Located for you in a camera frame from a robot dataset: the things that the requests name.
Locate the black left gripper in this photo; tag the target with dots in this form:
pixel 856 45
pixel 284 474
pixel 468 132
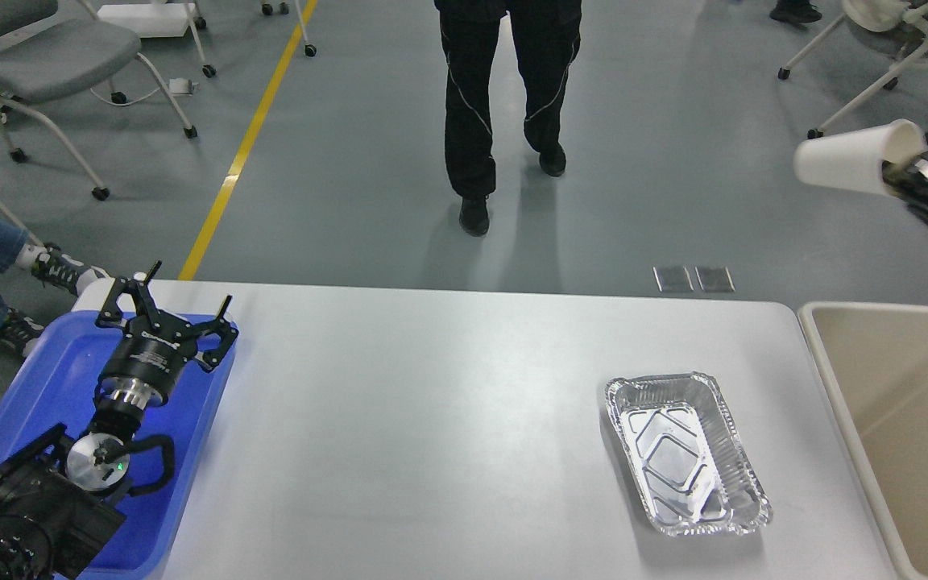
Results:
pixel 147 362

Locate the white paper cup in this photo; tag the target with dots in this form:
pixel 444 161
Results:
pixel 854 161

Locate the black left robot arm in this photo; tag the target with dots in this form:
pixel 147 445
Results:
pixel 100 436

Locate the blue plastic tray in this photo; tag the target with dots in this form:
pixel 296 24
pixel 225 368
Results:
pixel 55 385

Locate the grey office chair right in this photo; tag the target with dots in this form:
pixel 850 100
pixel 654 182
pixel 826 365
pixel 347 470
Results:
pixel 896 29

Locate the grey office chair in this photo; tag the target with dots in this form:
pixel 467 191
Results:
pixel 896 29
pixel 63 60

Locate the beige plastic bin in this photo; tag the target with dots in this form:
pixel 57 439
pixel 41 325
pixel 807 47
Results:
pixel 873 361

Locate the black shoe far person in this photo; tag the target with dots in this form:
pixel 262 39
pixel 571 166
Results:
pixel 796 12

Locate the right metal floor plate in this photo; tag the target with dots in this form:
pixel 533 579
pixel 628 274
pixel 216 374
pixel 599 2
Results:
pixel 715 279

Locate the metal floor plate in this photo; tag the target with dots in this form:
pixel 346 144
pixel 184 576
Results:
pixel 715 279
pixel 673 279

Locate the white power adapter on floor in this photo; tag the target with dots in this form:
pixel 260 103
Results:
pixel 181 86

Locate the left metal floor plate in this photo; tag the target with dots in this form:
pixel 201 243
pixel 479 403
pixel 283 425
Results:
pixel 673 279

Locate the grey office chair left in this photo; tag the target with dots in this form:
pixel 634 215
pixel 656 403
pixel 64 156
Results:
pixel 63 60

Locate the aluminium foil tray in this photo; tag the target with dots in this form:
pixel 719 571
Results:
pixel 686 457

